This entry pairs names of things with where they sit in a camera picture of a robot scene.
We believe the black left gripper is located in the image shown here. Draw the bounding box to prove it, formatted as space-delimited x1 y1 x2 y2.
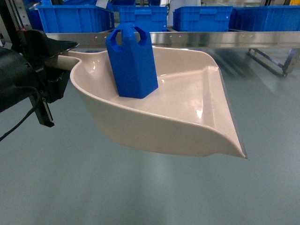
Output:
0 30 78 127

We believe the blue bin left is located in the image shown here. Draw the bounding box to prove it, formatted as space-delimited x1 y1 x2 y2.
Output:
35 0 114 33

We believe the beige plastic dustpan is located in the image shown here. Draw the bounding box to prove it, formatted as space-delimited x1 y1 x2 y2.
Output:
47 47 247 158

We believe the steel shelf rack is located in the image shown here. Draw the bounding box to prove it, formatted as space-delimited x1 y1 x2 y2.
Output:
44 0 300 77

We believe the blue bin far right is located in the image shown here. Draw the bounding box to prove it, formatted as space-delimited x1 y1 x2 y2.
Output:
229 5 300 32

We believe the black cable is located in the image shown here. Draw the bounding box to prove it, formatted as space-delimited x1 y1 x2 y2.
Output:
0 85 42 142

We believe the blue bin on rack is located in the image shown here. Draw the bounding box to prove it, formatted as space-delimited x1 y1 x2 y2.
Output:
119 6 168 32

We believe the blue plastic part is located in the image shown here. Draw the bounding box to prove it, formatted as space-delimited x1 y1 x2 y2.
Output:
105 22 158 99

